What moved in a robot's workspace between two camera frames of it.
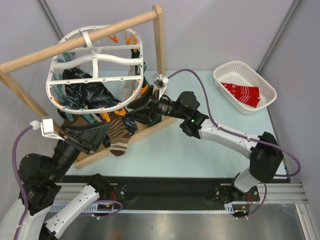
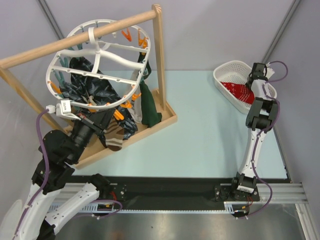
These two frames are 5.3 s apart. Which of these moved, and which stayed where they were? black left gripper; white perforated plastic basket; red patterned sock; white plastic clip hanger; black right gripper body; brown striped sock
Moved: black right gripper body; brown striped sock; white plastic clip hanger; black left gripper
Stayed: red patterned sock; white perforated plastic basket
